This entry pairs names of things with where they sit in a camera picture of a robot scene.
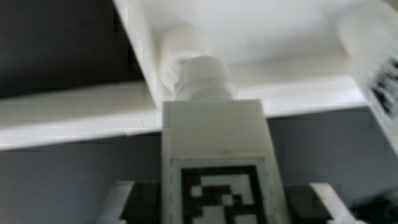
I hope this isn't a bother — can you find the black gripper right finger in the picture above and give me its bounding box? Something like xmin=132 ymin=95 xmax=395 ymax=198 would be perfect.
xmin=311 ymin=183 xmax=368 ymax=224

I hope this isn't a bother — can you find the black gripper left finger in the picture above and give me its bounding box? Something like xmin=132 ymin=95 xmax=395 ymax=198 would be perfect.
xmin=96 ymin=181 xmax=135 ymax=224

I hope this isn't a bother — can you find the white square tabletop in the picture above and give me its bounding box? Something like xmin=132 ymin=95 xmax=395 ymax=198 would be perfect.
xmin=112 ymin=0 xmax=398 ymax=118

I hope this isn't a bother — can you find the white table leg with tag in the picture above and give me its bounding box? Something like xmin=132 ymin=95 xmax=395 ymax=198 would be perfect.
xmin=338 ymin=2 xmax=398 ymax=155

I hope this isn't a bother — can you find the white front barrier wall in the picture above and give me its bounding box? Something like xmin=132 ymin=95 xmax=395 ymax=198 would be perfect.
xmin=0 ymin=83 xmax=162 ymax=151

